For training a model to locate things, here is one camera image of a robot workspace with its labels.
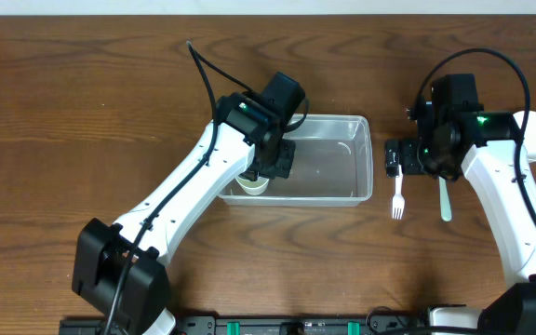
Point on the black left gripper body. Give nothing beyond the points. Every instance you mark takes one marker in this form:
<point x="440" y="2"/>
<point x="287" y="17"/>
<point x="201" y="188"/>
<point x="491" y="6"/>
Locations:
<point x="277" y="162"/>

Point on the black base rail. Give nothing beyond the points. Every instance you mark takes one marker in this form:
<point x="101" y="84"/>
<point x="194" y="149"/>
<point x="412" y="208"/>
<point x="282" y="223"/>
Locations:
<point x="374" y="323"/>

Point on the clear plastic container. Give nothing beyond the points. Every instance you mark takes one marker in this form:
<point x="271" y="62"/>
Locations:
<point x="332" y="167"/>

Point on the white cup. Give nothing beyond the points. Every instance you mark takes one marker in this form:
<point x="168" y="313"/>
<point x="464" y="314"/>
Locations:
<point x="256" y="187"/>

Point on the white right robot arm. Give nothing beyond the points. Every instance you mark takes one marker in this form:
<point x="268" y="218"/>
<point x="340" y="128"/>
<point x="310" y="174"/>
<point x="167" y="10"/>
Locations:
<point x="489" y="150"/>

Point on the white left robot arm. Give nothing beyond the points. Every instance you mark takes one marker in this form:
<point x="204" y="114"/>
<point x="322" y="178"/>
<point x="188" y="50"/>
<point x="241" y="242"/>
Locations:
<point x="120" y="269"/>

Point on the pink plastic fork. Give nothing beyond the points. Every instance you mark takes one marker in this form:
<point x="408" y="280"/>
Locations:
<point x="398" y="201"/>

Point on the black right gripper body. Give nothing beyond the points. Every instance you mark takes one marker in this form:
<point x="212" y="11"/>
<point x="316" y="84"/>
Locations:
<point x="394" y="157"/>

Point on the mint green plastic spoon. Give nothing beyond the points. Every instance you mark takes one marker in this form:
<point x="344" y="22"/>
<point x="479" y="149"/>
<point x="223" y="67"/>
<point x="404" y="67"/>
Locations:
<point x="445" y="207"/>

